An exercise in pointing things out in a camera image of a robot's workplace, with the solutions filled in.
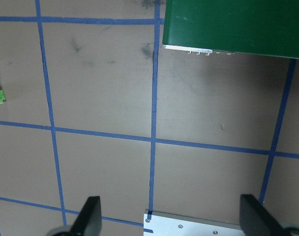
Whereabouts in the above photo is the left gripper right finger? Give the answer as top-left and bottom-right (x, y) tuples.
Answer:
(239, 194), (299, 236)

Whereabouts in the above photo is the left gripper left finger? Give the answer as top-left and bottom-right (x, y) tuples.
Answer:
(48, 196), (102, 236)

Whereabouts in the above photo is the green conveyor belt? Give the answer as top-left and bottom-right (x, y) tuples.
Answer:
(162, 0), (299, 59)

